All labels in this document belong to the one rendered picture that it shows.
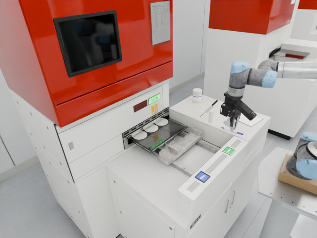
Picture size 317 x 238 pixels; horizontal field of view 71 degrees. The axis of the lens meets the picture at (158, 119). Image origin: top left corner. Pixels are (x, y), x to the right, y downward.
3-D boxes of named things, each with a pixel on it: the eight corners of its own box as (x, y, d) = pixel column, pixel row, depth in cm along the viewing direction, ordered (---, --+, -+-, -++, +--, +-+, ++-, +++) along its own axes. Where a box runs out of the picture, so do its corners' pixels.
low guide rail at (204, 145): (165, 129, 170) (165, 125, 169) (167, 128, 171) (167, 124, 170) (224, 158, 140) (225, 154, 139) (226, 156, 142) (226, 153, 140)
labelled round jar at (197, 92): (190, 101, 176) (190, 90, 171) (195, 97, 180) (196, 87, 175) (197, 104, 172) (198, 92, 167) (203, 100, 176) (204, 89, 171)
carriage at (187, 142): (158, 159, 137) (158, 156, 136) (193, 132, 159) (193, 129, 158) (168, 165, 133) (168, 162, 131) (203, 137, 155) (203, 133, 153)
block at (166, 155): (159, 155, 136) (158, 151, 135) (162, 152, 138) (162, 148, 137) (169, 161, 132) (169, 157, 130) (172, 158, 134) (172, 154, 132)
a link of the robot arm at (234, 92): (247, 85, 105) (239, 90, 100) (246, 94, 108) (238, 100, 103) (233, 81, 110) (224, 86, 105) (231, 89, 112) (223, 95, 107)
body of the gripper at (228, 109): (226, 109, 119) (229, 89, 113) (242, 114, 114) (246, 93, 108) (219, 115, 115) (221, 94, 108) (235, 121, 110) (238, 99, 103)
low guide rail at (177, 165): (139, 146, 154) (138, 142, 152) (141, 144, 155) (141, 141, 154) (200, 183, 124) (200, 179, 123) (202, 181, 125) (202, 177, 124)
